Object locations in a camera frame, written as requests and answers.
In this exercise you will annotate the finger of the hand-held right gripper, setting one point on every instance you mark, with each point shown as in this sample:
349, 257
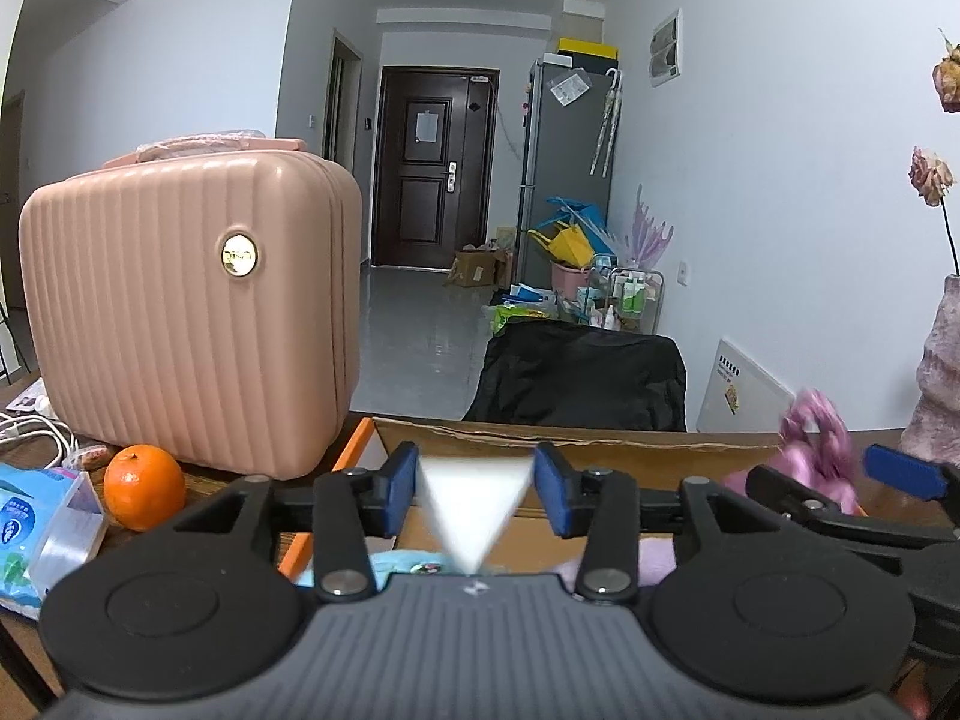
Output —
904, 469
817, 506

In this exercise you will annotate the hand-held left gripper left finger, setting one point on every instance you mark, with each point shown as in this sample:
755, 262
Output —
397, 491

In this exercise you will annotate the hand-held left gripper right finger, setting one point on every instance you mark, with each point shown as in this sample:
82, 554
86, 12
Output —
551, 491

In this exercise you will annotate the pink satin pouch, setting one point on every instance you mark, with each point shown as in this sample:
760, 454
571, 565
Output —
817, 457

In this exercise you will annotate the blue plush toy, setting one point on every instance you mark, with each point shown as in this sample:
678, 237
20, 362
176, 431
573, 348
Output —
409, 561

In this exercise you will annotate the orange cardboard box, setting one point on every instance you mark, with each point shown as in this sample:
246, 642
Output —
600, 439

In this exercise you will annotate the white foam cylinder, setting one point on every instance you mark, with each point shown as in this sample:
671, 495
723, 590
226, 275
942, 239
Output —
472, 502

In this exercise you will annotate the mottled purple vase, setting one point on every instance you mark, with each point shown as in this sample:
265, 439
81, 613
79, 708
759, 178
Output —
941, 375

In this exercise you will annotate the white board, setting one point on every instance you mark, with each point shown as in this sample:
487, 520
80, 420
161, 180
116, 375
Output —
750, 390

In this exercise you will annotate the green packet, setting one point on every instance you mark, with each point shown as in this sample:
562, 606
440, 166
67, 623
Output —
517, 315

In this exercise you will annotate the pink bucket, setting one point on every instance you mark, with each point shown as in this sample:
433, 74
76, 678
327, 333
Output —
570, 279

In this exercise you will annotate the brown cardboard box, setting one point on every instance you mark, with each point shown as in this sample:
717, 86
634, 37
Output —
476, 268

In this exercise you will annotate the yellow bag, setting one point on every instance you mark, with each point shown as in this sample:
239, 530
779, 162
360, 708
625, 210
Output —
566, 244

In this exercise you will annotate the orange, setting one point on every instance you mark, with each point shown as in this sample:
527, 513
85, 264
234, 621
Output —
144, 489

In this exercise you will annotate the dark brown entrance door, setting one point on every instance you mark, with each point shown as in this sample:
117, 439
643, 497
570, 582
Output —
420, 225

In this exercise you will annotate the purple feather decoration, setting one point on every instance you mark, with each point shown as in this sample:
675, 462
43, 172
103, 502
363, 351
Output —
641, 236

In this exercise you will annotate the blue plastic stool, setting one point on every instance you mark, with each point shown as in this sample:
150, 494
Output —
574, 208

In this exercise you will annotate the pink ribbed suitcase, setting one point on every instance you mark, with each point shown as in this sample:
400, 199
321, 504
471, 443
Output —
172, 315

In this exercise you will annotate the small pink snack packet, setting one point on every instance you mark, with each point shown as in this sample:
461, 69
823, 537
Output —
88, 455

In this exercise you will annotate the grey refrigerator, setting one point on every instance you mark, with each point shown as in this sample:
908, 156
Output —
559, 180

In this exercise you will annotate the white paper notice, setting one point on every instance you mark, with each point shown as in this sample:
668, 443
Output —
426, 124

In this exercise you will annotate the white folded umbrella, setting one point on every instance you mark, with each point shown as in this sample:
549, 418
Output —
607, 127

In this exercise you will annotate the blue tissue pack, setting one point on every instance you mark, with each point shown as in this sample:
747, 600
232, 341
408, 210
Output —
30, 532

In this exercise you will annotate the small photo card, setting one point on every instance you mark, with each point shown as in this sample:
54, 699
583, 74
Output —
30, 399

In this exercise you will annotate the clear plastic pouch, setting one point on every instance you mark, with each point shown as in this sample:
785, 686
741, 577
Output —
570, 88

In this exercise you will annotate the yellow and black box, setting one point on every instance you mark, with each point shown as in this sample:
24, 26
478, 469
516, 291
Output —
589, 49

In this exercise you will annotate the white electrical panel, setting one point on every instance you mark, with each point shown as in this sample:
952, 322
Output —
666, 49

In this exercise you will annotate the interior door frame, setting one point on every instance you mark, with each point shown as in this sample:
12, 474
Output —
343, 105

